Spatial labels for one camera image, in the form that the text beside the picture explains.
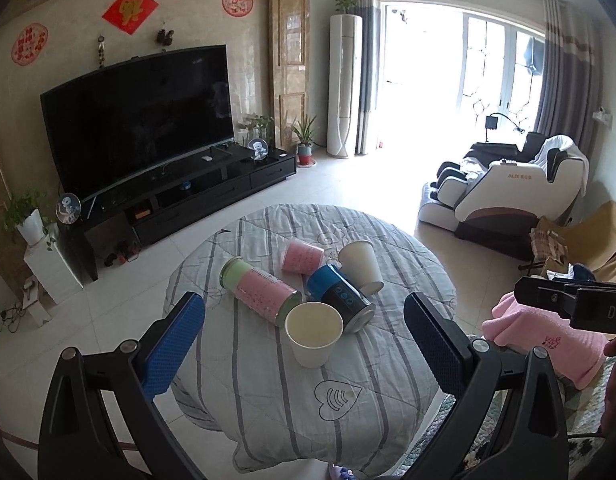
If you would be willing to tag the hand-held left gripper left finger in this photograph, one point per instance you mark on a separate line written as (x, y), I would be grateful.
(172, 342)

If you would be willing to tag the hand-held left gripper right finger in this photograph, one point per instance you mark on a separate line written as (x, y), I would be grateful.
(434, 342)

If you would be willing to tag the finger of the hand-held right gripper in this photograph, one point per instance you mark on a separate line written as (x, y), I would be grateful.
(543, 296)

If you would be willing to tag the white paper cup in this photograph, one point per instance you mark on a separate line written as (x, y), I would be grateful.
(360, 262)
(313, 332)

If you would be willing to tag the pink paper cup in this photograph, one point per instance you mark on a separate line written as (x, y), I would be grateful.
(302, 259)

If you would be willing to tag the pink towel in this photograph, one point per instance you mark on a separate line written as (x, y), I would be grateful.
(553, 345)

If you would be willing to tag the plaid cloth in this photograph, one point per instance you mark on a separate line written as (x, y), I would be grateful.
(548, 245)

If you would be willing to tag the brown sofa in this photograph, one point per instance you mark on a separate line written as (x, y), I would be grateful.
(595, 240)

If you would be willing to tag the pair of shoes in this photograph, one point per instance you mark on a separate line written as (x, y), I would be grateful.
(120, 255)

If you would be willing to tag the pink and green tin can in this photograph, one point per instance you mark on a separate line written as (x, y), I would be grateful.
(260, 290)

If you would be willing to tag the blue and black tin can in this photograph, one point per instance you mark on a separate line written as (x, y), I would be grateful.
(340, 295)

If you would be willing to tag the grey striped quilt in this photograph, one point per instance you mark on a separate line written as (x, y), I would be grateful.
(268, 400)

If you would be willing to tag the white and black massage chair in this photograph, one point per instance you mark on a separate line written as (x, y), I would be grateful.
(503, 190)

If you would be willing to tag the white low cabinet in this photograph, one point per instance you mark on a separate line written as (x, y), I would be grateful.
(50, 272)

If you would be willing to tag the black television stand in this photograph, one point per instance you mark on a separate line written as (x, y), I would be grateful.
(198, 200)

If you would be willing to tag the decorative figure plate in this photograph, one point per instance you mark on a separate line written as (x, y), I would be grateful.
(259, 150)
(68, 210)

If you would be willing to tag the potted plant in white pot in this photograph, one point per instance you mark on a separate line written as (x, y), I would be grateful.
(30, 220)

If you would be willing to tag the black flat television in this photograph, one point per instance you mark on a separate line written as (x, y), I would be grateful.
(138, 120)

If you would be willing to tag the grey window curtain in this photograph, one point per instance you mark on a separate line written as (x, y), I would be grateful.
(364, 60)
(563, 70)

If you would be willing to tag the green trailing house plant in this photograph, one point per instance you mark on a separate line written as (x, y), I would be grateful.
(255, 127)

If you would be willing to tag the potted plant in red pot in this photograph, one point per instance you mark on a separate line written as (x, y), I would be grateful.
(304, 142)

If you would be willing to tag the white standing air conditioner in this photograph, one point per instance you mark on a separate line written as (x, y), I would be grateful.
(344, 85)

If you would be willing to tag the round red paper cutting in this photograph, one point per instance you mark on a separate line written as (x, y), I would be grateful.
(237, 1)
(29, 44)

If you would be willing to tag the small plant on air conditioner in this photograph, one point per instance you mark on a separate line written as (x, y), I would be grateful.
(347, 5)

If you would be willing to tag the hanging wall ornament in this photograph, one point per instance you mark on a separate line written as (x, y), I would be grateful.
(101, 52)

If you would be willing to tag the pinecone wall ornament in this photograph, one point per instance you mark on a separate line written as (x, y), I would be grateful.
(165, 36)

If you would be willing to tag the red diamond wall decoration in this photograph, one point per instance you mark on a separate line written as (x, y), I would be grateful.
(130, 10)

